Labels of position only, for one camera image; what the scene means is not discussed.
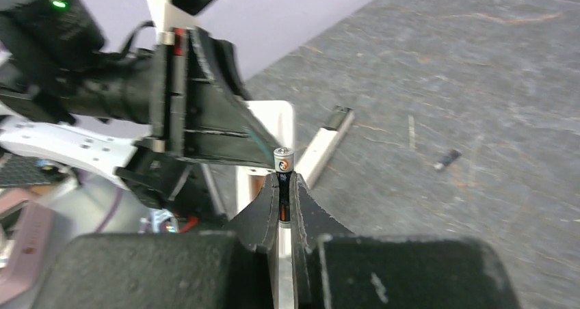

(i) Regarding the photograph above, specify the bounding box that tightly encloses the small dark AAA battery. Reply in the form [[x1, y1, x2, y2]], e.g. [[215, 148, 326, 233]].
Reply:
[[433, 149, 462, 172]]

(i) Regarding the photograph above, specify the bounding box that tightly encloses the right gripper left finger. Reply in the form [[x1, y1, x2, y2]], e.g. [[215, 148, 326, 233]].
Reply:
[[226, 174, 279, 308]]

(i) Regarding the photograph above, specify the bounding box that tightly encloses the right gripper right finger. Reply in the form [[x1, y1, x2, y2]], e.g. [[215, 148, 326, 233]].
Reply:
[[289, 173, 352, 308]]

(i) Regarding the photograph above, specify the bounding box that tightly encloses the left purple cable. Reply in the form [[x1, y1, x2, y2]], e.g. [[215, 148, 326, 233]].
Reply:
[[92, 187, 124, 234]]

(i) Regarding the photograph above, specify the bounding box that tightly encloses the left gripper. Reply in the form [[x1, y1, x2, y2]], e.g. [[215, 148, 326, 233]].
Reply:
[[149, 28, 280, 168]]

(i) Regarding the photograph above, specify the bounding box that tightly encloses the black AAA battery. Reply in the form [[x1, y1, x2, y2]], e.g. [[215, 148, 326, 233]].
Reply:
[[274, 147, 295, 228]]

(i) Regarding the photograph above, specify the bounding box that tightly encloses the white remote control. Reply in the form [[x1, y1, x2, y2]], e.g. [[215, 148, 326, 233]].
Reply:
[[235, 100, 296, 213], [295, 106, 354, 189]]

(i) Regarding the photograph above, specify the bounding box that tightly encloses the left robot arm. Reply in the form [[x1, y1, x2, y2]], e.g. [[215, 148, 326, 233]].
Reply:
[[1, 0, 280, 217]]

